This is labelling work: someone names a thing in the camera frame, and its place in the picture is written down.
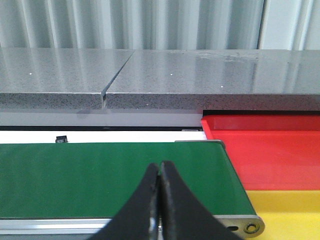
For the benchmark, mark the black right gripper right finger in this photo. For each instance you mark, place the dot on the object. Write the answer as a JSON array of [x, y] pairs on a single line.
[[183, 216]]

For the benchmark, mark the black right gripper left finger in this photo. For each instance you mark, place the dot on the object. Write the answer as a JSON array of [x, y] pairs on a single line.
[[138, 219]]

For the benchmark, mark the green conveyor belt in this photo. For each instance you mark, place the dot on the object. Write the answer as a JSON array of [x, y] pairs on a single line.
[[94, 180]]

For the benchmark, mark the yellow plastic tray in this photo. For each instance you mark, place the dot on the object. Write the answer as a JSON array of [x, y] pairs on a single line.
[[288, 214]]

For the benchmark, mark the red plastic tray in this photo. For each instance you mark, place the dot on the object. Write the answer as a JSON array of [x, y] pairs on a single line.
[[270, 152]]

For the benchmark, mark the grey stone slab right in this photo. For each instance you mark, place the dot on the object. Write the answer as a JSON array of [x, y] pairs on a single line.
[[250, 80]]

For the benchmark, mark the grey stone slab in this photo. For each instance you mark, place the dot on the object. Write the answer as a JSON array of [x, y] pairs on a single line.
[[58, 78], [250, 80]]

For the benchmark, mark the grey stone slab left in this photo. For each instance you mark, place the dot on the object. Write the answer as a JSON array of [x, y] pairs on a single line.
[[58, 78]]

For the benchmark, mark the white pleated curtain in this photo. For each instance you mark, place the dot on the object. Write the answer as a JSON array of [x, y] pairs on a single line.
[[161, 24]]

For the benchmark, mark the aluminium conveyor frame rail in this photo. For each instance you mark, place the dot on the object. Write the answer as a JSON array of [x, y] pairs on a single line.
[[244, 226]]

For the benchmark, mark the black sensor with cable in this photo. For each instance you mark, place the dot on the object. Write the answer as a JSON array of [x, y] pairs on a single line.
[[61, 139]]

